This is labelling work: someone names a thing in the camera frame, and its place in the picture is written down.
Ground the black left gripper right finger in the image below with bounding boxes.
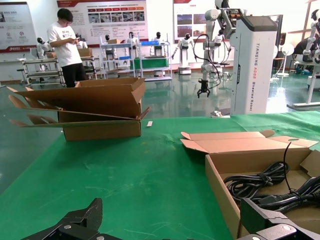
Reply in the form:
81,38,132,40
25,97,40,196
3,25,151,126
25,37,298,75
236,197,320,240

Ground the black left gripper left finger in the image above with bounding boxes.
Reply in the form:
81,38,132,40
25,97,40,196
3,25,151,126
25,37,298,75
19,197,115,240

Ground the black power cable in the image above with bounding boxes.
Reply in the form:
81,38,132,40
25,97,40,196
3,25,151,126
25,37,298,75
223,161,291,201
239,141,320,217

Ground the open cardboard box with dented rim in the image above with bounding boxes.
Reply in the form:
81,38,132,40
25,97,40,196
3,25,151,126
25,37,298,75
179,129,320,240

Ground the stacked cardboard box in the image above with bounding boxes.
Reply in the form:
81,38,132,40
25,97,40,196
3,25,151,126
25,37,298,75
6,76,147,120
9,106,152,143

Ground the cardboard box on workbench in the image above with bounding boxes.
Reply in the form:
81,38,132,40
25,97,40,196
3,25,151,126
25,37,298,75
77,47,94,58

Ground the green table cloth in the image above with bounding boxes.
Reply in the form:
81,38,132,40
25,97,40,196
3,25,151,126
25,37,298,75
0,111,320,240

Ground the white wheeled robot tower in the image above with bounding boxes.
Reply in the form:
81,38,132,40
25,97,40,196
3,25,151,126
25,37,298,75
229,14,285,116

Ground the white shelf rack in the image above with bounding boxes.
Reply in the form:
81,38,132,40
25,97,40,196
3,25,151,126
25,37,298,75
99,34,141,80
138,34,174,82

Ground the green crate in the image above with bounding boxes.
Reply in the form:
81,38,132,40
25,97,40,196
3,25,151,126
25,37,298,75
133,57,169,70

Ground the person in white shirt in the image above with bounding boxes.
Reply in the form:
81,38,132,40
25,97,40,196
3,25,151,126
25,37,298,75
46,8,87,89

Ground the white black humanoid robot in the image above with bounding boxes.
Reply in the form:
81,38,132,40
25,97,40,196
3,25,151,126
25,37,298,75
102,34,116,62
74,37,89,50
150,31,166,58
36,36,56,60
213,29,225,49
125,31,139,60

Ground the white standing fan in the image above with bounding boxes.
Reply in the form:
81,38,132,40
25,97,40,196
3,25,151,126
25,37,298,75
276,43,295,77

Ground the blue plastic tray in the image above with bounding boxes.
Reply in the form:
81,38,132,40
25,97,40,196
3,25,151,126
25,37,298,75
140,40,166,47

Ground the white robot with black joints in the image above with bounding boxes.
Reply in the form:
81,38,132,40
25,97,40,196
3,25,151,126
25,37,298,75
292,8,320,65

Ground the wide poster with photo row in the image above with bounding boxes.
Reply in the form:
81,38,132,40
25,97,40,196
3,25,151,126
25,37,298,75
56,0,149,50

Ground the poster with building photos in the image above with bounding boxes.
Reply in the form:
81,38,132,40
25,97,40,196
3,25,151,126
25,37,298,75
173,0,219,44

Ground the white table frame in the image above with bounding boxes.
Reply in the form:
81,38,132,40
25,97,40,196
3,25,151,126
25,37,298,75
286,74,320,111

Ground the pipe frame workbench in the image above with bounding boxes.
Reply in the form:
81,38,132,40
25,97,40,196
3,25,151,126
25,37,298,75
21,55,102,88

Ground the humanoid robot on white pedestal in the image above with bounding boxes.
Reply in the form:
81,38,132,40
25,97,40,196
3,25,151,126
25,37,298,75
171,34,195,75

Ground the wall poster with portrait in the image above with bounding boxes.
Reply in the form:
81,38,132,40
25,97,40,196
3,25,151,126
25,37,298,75
0,1,38,54

